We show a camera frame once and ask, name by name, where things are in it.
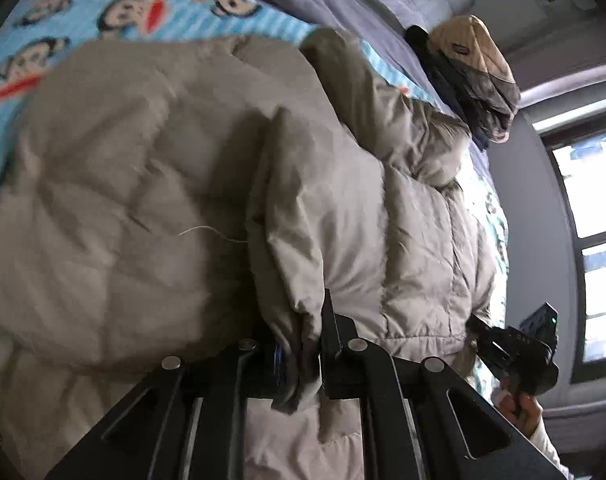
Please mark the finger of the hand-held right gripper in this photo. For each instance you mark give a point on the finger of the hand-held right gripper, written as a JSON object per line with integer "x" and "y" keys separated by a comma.
{"x": 478, "y": 329}

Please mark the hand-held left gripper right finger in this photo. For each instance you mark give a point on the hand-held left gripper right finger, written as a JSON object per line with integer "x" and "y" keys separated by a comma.
{"x": 333, "y": 355}

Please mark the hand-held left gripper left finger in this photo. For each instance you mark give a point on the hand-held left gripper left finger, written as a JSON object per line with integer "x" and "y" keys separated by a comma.
{"x": 279, "y": 362}

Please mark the beige puffer jacket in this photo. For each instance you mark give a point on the beige puffer jacket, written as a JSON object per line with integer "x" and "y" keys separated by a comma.
{"x": 158, "y": 185}

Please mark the dark folded clothes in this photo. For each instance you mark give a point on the dark folded clothes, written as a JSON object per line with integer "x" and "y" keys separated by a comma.
{"x": 478, "y": 105}

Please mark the person's right hand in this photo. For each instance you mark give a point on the person's right hand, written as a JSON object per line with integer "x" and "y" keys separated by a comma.
{"x": 520, "y": 410}

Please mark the window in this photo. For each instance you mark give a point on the window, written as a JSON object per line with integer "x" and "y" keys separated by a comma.
{"x": 595, "y": 210}

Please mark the beige folded garment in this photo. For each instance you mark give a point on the beige folded garment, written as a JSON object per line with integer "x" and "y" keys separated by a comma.
{"x": 475, "y": 45}

